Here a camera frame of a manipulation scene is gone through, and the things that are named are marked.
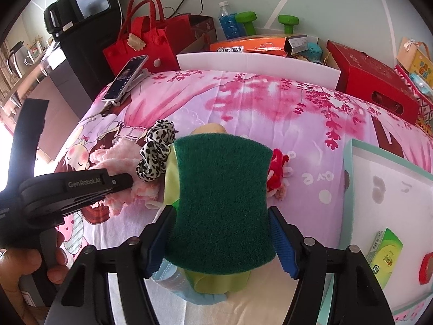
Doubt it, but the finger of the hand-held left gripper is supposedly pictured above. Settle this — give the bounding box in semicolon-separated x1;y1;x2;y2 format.
81;173;133;207

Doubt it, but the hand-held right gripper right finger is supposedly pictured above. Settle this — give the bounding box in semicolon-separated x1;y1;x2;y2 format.
268;206;397;325

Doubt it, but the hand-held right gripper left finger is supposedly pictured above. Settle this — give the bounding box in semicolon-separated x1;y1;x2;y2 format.
42;206;180;325

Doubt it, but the pink white fluffy cloth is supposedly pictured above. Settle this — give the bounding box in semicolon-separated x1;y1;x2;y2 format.
88;142;161;217

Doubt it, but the blue face mask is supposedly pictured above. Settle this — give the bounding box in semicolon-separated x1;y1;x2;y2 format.
150;257;231;307

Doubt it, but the black white leopard scrunchie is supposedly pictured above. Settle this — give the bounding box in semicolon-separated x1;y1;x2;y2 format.
135;120;178;181

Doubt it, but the green scouring sponge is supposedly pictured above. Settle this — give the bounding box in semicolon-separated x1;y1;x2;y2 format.
165;133;278;274

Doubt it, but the white box with teal rim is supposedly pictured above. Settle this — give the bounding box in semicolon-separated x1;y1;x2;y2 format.
320;139;433;325

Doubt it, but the person's left hand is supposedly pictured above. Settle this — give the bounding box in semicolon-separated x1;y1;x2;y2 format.
0;235;70;325

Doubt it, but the brown wooden cabinet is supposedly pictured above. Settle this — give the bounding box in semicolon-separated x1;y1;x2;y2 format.
0;51;80;161

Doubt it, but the white phone stand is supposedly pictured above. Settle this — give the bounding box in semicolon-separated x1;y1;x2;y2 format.
103;69;151;106

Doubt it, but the small green packet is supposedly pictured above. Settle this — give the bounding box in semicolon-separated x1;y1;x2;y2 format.
369;228;404;290

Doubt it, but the smartphone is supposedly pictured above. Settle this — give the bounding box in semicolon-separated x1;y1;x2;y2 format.
101;55;149;102

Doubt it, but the black cabinet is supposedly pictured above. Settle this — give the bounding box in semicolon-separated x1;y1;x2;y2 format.
51;24;120;112

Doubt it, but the red felt bag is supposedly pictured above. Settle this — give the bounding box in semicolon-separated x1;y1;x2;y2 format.
102;0;180;75

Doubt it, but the pink printed bedsheet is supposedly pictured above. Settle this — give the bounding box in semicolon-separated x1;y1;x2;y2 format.
51;69;433;325

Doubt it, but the red tape roll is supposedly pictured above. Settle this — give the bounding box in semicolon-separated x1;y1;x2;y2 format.
418;252;433;285

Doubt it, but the steel kettle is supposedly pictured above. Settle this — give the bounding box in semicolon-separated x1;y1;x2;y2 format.
7;41;32;75

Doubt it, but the dark red paper bag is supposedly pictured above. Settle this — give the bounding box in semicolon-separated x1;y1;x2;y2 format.
164;14;217;55

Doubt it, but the black device with screen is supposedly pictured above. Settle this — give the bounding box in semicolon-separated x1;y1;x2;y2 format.
43;0;117;34

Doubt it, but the orange cardboard box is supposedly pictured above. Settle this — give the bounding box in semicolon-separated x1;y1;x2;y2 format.
210;34;308;58

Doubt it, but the blue water bottle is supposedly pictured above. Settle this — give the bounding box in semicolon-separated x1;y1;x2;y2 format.
218;1;246;39

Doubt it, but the brown cardboard box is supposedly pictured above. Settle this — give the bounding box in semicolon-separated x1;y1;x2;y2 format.
323;41;340;72

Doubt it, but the red gift box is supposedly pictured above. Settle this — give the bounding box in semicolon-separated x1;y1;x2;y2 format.
326;40;421;125

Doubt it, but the teal toy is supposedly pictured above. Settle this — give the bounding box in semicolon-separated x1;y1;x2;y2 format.
303;42;322;63

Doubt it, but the green dumbbell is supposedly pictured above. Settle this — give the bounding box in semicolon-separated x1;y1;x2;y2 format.
278;14;300;35
236;11;258;36

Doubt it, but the red white patterned box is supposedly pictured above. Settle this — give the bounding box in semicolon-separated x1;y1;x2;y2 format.
394;64;433;129

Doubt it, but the light blue packet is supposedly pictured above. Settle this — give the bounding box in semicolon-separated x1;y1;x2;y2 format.
409;73;433;95

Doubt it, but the beige gift box with handle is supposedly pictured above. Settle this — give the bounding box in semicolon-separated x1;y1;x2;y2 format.
396;37;433;85

